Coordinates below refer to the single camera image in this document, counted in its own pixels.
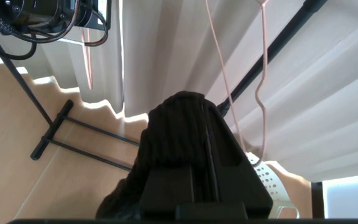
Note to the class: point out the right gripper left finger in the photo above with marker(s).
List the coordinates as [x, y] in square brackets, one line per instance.
[166, 189]

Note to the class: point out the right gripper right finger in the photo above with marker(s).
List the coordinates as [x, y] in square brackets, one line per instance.
[238, 183]

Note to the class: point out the black shorts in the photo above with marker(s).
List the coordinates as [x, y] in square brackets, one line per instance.
[172, 130]

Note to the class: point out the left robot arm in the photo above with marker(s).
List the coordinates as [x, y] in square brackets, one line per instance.
[42, 12]

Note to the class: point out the white laundry basket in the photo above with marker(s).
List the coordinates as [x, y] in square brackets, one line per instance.
[275, 183]

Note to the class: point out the black clothes rack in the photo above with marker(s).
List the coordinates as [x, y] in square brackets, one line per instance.
[275, 46]

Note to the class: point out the pink clothes hanger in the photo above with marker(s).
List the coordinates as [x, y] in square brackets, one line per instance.
[89, 62]
[264, 37]

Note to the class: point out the beige curtain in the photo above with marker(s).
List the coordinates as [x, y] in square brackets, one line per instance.
[306, 109]

